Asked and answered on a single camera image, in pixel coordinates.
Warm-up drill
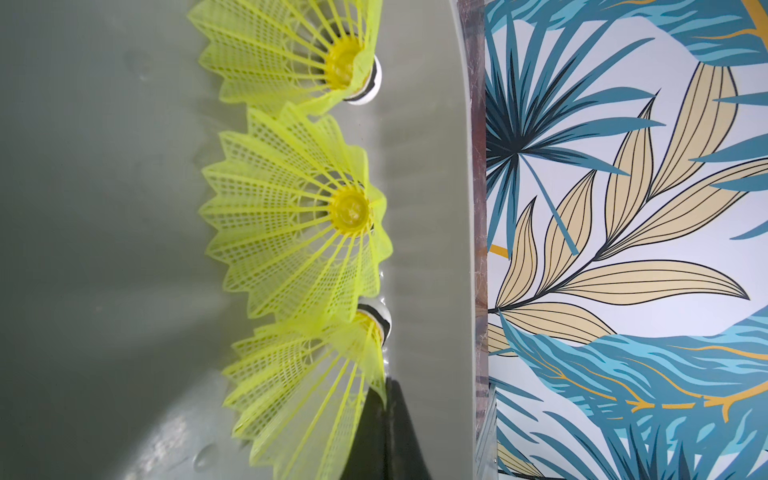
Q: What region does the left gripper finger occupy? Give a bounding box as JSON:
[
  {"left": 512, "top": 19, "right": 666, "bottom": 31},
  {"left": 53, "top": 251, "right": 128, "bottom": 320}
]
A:
[{"left": 341, "top": 377, "right": 432, "bottom": 480}]

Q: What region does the yellow-green shuttlecock three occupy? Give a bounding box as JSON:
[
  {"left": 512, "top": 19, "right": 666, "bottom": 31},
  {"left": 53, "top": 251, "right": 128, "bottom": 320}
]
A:
[{"left": 223, "top": 298, "right": 393, "bottom": 479}]

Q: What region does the yellow-green shuttlecock one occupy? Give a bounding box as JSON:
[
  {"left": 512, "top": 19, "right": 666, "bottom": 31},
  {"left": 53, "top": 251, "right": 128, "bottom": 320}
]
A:
[{"left": 200, "top": 103, "right": 393, "bottom": 329}]

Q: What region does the yellow-green shuttlecock two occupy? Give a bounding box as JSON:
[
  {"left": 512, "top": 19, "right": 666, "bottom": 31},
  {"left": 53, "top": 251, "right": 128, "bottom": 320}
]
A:
[{"left": 188, "top": 0, "right": 383, "bottom": 116}]

